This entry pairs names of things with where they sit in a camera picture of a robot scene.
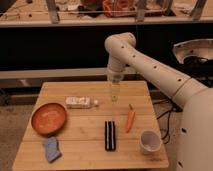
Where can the black ridged block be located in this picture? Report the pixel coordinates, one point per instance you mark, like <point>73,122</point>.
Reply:
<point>110,136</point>

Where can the orange carrot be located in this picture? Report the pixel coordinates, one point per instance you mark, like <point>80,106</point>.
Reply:
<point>130,119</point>

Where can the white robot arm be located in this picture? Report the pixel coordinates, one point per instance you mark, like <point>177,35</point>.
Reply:
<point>195,148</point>

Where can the orange object on shelf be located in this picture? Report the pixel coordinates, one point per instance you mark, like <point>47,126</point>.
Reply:
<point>118,8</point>

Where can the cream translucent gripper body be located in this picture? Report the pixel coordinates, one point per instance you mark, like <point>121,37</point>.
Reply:
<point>114,91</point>

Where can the white domed robot base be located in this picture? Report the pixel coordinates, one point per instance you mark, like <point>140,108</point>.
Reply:
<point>197,47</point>

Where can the wooden table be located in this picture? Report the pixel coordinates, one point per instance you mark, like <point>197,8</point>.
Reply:
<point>82,141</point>

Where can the blue sponge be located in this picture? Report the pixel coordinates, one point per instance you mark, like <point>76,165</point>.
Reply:
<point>52,151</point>

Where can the orange bowl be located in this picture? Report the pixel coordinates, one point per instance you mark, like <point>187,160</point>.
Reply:
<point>49,118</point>

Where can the white cup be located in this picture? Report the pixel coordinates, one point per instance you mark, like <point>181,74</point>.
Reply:
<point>150,142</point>

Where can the clear plastic water bottle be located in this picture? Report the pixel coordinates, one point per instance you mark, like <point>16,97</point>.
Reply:
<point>81,102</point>

